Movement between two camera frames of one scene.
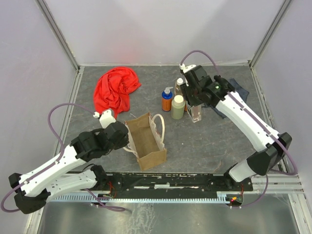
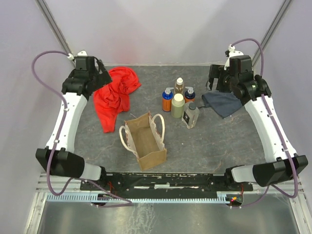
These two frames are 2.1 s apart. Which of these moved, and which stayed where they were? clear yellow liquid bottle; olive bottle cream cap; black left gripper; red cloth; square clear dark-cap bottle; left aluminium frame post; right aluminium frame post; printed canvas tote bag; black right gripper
Moved: black right gripper; square clear dark-cap bottle; black left gripper
Stayed: printed canvas tote bag; olive bottle cream cap; red cloth; clear yellow liquid bottle; left aluminium frame post; right aluminium frame post
